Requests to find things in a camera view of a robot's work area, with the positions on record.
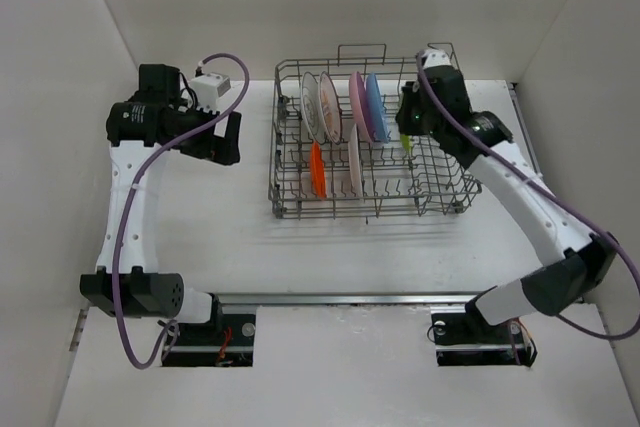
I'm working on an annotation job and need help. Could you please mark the white plate green emblem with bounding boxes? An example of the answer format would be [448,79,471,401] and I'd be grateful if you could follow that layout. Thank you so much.
[300,72,326,145]

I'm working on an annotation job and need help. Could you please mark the white plate teal rim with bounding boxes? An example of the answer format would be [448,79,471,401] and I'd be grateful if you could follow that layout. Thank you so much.
[348,125,363,198]

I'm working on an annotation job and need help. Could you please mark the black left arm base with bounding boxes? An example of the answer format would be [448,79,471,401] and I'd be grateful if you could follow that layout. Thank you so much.
[161,306,257,368]

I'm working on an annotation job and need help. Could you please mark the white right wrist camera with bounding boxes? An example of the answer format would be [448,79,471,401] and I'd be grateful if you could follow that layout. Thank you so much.
[417,48,452,70]

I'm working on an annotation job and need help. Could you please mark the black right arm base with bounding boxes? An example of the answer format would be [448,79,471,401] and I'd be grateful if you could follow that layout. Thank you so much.
[427,312,538,368]

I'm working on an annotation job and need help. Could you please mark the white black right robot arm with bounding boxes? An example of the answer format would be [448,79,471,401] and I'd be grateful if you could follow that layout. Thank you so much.
[396,55,615,341]

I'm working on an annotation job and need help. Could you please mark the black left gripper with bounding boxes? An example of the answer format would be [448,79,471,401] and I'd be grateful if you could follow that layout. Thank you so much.
[171,97,240,165]

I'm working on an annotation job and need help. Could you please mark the pink plate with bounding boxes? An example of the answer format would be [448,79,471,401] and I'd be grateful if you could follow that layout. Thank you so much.
[349,71,374,144]

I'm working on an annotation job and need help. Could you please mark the blue plate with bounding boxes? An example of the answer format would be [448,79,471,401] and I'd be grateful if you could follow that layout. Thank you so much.
[365,73,390,143]

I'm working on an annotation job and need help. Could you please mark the white plate orange sunburst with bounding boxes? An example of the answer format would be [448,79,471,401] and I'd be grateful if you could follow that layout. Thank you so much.
[318,72,343,144]

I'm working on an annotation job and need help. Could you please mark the grey wire dish rack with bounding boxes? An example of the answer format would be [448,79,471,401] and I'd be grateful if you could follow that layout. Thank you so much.
[268,44,482,220]

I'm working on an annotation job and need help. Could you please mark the lime green plate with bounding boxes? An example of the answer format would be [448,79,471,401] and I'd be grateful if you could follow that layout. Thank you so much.
[400,133,413,157]

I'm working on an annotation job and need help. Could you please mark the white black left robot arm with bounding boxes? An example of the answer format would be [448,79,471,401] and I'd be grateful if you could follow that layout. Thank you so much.
[80,64,231,344]

